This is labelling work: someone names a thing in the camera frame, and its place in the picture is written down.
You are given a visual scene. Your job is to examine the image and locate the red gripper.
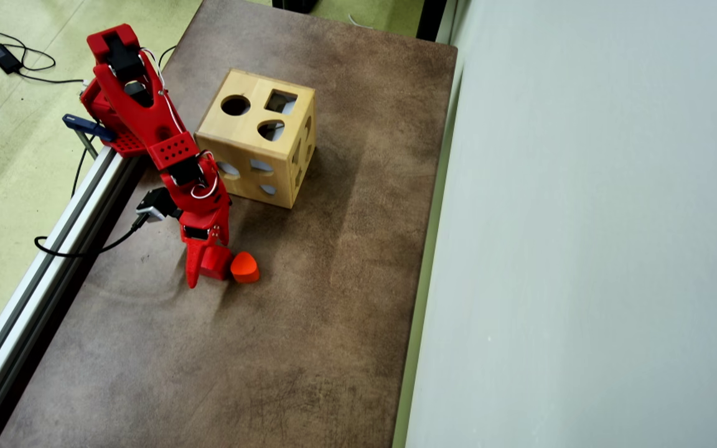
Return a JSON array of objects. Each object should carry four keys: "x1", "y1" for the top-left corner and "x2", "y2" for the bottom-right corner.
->
[{"x1": 172, "y1": 171, "x2": 232, "y2": 289}]

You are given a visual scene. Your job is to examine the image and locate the red wooden cube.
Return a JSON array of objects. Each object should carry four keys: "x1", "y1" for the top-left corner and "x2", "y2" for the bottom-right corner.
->
[{"x1": 200, "y1": 246, "x2": 233, "y2": 281}]

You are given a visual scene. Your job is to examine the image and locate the wooden shape sorter box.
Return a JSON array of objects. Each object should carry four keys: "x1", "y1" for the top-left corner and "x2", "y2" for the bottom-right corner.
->
[{"x1": 194, "y1": 68, "x2": 317, "y2": 210}]

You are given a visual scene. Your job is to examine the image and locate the orange rounded triangle block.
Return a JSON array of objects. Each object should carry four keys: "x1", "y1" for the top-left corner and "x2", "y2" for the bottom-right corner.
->
[{"x1": 230, "y1": 251, "x2": 261, "y2": 284}]

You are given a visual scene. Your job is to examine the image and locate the blue clamp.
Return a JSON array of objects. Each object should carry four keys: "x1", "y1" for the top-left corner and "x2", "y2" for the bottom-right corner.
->
[{"x1": 63, "y1": 114, "x2": 116, "y2": 159}]

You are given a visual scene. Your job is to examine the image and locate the black object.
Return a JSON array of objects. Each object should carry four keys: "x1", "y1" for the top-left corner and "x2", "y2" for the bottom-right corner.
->
[{"x1": 271, "y1": 0, "x2": 319, "y2": 14}]

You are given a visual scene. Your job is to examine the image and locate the black power adapter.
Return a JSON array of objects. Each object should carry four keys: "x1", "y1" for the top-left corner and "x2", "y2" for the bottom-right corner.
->
[{"x1": 0, "y1": 44, "x2": 23, "y2": 74}]

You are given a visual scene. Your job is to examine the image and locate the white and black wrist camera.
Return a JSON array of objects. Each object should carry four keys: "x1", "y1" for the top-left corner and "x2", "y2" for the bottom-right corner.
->
[{"x1": 136, "y1": 187, "x2": 180, "y2": 223}]

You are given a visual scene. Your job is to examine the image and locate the black camera cable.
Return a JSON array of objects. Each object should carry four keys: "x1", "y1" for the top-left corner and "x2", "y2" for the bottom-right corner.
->
[{"x1": 34, "y1": 215, "x2": 148, "y2": 258}]

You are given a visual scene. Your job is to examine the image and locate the black cable under rail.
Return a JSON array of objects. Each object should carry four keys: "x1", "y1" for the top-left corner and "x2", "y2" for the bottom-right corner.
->
[{"x1": 72, "y1": 148, "x2": 88, "y2": 195}]

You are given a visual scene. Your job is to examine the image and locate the aluminium profile rail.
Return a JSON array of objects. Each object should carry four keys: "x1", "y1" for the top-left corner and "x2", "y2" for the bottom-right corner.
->
[{"x1": 0, "y1": 146, "x2": 141, "y2": 448}]

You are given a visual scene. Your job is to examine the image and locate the thin black adapter cable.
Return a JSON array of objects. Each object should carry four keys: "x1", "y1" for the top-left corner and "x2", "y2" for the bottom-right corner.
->
[{"x1": 0, "y1": 31, "x2": 85, "y2": 85}]

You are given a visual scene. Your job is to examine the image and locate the dark vertical post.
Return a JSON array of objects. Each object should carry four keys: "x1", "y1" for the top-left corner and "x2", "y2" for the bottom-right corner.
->
[{"x1": 416, "y1": 0, "x2": 448, "y2": 43}]

